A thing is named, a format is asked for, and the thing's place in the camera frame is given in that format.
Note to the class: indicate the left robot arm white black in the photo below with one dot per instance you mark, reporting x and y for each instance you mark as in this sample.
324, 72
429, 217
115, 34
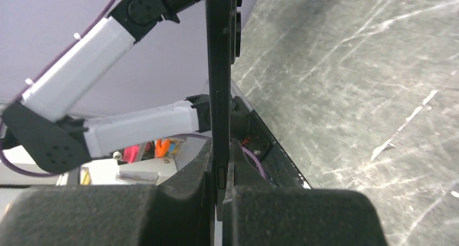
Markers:
83, 78

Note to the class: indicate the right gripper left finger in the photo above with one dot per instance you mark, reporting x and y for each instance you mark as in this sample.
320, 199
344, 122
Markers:
179, 211

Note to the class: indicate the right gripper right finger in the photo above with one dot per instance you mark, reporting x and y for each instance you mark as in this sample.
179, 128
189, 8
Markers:
254, 212

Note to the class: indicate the black smartphone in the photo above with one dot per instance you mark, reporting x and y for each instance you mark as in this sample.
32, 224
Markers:
221, 17

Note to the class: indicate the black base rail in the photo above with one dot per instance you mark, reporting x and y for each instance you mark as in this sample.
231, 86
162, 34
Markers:
278, 166

